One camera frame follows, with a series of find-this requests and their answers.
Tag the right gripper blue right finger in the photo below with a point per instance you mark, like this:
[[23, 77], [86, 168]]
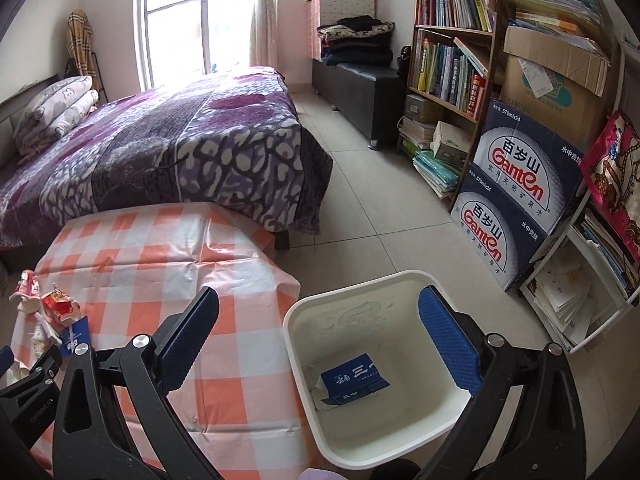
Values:
[[454, 347]]

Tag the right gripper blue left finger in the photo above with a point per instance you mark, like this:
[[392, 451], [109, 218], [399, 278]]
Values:
[[183, 336]]

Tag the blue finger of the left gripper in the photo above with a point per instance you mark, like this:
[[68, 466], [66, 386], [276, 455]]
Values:
[[6, 359]]

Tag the red crushed milk carton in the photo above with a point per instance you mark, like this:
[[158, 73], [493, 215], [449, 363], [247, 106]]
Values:
[[61, 307]]

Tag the blue biscuit box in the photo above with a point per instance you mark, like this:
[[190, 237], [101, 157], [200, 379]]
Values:
[[77, 334]]

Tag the long blue tissue box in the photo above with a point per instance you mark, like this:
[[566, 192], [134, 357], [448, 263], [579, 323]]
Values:
[[347, 382]]

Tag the white foam strip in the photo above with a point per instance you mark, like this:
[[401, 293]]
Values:
[[44, 335]]

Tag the crushed red white paper cup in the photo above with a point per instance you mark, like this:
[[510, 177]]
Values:
[[27, 293]]

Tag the white plastic trash bin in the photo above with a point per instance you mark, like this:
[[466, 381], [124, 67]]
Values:
[[380, 318]]

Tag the lower Ganten water carton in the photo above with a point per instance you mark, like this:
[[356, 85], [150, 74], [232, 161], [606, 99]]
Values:
[[499, 230]]

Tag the ganten water carton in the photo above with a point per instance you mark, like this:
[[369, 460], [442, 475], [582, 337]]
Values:
[[499, 230], [535, 166]]

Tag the upper Ganten water carton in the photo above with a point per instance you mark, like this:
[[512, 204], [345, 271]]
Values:
[[535, 166]]

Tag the bed with purple blanket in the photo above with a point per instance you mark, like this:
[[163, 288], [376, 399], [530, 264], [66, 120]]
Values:
[[232, 139]]

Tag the folded floral quilt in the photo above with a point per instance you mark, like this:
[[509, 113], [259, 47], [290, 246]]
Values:
[[53, 113]]

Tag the dark bed headboard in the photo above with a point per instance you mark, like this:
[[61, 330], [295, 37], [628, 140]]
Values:
[[14, 104]]

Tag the black storage bench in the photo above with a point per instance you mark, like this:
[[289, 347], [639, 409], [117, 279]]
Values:
[[369, 97]]

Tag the brown cardboard box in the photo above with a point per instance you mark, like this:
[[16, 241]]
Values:
[[565, 88]]

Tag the wooden bookshelf with books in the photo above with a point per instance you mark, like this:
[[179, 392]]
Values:
[[453, 71]]

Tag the pile of folded clothes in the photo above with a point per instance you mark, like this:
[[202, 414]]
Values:
[[360, 40]]

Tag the plaid beige coat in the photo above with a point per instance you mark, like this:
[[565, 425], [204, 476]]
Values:
[[79, 46]]

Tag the pink curtain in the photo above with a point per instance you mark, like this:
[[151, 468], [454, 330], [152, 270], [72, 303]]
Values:
[[263, 34]]

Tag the window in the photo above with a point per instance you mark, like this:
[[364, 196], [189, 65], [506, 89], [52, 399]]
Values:
[[180, 40]]

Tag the pink checkered storage box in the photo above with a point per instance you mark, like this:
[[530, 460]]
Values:
[[328, 12]]

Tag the white wire rack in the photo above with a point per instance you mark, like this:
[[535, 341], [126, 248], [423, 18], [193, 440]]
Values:
[[588, 281]]

